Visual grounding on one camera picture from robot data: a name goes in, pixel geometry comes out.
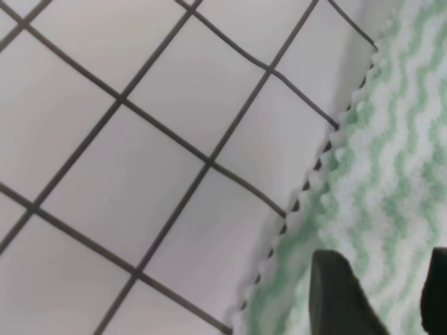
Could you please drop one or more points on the white black-grid tablecloth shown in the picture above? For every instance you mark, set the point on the white black-grid tablecloth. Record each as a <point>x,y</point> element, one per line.
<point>151,149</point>

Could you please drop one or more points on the green white wavy towel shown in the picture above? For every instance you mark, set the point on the green white wavy towel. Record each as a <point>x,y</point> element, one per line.
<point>378,195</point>

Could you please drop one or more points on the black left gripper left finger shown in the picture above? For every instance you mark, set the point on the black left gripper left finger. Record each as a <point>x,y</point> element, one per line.
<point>337,303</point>

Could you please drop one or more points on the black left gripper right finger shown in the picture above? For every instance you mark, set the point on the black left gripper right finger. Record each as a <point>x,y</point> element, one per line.
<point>433,298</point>

